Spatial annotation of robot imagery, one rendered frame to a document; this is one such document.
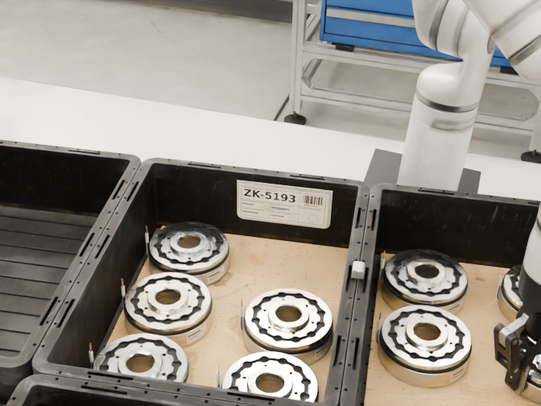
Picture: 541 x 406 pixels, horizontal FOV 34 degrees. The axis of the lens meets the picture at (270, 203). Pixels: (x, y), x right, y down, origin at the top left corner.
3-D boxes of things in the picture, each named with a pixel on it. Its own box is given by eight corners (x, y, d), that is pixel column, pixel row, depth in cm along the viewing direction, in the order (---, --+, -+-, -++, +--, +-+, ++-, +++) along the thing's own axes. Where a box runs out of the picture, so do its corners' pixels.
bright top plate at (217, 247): (159, 221, 116) (159, 217, 116) (234, 229, 115) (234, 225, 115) (139, 268, 108) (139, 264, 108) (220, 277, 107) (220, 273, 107)
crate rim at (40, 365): (146, 170, 117) (145, 155, 116) (369, 196, 114) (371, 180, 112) (28, 387, 85) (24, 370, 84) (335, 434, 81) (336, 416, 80)
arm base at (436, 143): (407, 167, 140) (427, 73, 130) (462, 186, 137) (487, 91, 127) (387, 197, 133) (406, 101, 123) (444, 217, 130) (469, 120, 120)
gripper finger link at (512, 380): (519, 345, 93) (511, 379, 96) (499, 355, 92) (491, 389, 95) (530, 354, 92) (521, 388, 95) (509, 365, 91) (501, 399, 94)
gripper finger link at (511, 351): (500, 320, 89) (507, 350, 93) (486, 330, 89) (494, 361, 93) (519, 335, 87) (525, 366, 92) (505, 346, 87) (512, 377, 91)
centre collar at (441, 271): (409, 258, 110) (409, 254, 110) (448, 266, 109) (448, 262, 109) (402, 283, 106) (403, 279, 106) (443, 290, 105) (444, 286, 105)
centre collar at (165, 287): (154, 283, 105) (153, 279, 105) (193, 289, 104) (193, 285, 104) (142, 311, 101) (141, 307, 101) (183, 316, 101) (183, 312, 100)
